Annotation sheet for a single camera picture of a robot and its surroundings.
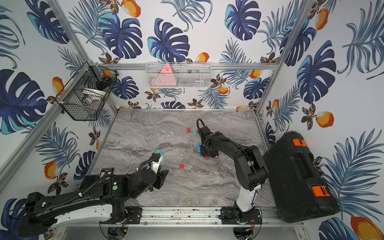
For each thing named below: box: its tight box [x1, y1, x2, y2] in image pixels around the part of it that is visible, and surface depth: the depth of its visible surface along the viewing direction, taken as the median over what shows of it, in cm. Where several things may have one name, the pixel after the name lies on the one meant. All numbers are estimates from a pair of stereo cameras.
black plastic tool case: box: [263, 131, 340, 223], surface depth 66 cm
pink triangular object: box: [157, 63, 177, 86], surface depth 92 cm
